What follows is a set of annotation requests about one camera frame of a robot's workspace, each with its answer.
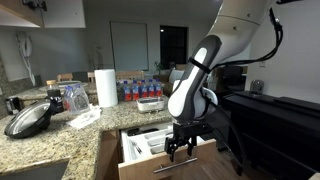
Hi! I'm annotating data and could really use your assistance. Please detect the black piano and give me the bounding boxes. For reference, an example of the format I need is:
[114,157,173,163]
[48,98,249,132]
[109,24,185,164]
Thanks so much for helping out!
[222,90,320,180]

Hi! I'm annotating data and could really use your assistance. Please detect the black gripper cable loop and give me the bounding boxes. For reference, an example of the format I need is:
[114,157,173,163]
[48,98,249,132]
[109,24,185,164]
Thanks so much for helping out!
[206,96,248,168]

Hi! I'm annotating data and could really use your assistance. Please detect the white rectangular container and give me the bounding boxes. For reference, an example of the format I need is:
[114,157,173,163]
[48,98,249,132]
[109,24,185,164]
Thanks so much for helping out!
[136,97,166,114]

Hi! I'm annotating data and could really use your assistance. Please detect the clear plastic bottle bag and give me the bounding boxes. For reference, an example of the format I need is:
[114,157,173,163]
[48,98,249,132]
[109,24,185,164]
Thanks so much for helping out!
[63,83,91,116]

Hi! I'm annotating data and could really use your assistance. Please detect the black mug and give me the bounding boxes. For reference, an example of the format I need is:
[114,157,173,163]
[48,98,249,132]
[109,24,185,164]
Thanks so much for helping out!
[4,96,22,116]

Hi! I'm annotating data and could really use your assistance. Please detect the white plastic cutlery tray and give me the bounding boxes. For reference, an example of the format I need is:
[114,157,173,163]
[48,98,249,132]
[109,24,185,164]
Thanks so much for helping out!
[120,121,205,163]

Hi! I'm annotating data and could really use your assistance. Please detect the black rimmed pot lid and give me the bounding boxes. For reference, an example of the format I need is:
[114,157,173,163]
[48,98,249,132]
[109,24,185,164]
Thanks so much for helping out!
[3,99,56,140]

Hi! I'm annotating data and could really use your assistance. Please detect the white wall board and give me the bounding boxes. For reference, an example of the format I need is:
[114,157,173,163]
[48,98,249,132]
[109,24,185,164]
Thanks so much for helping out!
[110,21,150,72]

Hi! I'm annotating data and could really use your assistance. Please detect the black utensil in tray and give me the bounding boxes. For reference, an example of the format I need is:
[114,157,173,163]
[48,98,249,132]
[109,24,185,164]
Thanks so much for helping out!
[127,127,160,137]

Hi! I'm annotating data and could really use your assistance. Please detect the dark doorway panel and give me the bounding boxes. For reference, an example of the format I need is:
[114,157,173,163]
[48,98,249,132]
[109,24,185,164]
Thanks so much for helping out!
[159,25,189,71]

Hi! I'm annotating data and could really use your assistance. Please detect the dark jar with tan lid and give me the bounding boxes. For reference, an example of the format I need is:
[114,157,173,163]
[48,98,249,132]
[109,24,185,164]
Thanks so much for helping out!
[45,79,64,113]

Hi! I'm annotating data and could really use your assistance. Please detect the small grey speaker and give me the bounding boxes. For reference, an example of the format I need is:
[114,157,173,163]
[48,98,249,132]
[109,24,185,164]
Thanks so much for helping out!
[249,79,265,94]

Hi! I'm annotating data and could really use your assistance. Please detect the white crumpled paper sheet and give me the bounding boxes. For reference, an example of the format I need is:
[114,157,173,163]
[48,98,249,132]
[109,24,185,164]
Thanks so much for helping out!
[66,105,103,130]

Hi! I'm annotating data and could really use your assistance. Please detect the green house plant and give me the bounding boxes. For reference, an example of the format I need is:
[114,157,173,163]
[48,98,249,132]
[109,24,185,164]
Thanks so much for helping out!
[153,60,168,76]

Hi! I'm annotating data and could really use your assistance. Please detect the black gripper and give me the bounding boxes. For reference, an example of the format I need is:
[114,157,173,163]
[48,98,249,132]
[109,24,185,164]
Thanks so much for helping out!
[165,122,214,163]

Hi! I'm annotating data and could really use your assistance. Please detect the wooden drawer with cutlery tray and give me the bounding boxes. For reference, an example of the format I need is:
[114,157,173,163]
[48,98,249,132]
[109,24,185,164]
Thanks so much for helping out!
[118,121,218,180]

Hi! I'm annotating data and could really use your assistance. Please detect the red label drink bottle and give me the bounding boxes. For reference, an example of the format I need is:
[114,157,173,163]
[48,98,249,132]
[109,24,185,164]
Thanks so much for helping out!
[139,79,149,99]
[147,78,156,99]
[154,78,163,98]
[123,80,133,102]
[131,79,140,102]

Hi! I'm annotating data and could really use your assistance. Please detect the silver bar drawer handle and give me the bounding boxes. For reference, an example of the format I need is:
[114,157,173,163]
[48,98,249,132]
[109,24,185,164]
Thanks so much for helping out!
[153,156,198,174]

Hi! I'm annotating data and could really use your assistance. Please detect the white wall phone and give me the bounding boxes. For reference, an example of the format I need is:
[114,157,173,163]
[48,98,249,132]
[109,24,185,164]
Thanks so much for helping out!
[15,31,36,87]

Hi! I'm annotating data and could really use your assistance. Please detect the narrow wooden chair back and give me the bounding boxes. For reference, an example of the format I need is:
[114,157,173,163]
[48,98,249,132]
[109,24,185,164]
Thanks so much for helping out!
[56,73,74,83]

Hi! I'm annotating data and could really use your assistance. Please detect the metal cutlery pieces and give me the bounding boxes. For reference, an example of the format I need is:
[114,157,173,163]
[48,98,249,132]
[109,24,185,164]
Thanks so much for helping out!
[130,139,144,155]

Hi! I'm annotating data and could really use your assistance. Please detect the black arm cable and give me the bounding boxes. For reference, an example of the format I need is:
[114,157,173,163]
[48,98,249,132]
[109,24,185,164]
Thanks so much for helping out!
[213,7,284,71]

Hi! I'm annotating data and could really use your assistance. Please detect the wooden wall cabinet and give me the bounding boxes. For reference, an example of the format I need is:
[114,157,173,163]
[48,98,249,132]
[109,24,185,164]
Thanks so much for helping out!
[0,0,86,29]

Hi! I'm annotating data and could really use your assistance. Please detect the black office chair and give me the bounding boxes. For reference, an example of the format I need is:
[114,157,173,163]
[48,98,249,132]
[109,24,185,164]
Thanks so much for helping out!
[216,65,246,94]

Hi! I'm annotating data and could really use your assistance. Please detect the white paper towel roll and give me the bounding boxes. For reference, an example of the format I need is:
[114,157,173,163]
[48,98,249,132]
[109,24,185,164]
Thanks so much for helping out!
[94,68,119,108]

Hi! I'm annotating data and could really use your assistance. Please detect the black camera on mount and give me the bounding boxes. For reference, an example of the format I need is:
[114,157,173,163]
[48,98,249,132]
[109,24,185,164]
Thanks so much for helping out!
[22,0,48,12]

